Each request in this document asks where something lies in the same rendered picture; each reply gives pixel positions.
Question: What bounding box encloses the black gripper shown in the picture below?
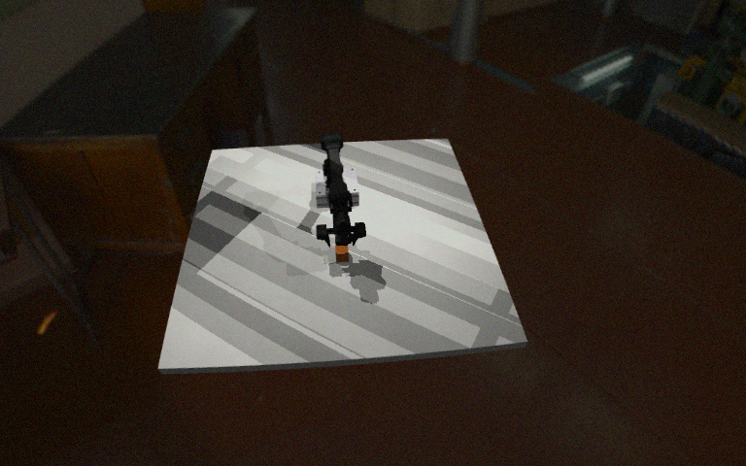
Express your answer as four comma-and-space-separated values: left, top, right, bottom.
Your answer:
316, 220, 366, 247

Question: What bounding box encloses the brown block with dark square face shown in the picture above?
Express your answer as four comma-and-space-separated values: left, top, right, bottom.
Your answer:
335, 245, 349, 262

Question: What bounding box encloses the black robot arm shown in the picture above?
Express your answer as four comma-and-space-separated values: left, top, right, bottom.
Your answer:
321, 132, 354, 246

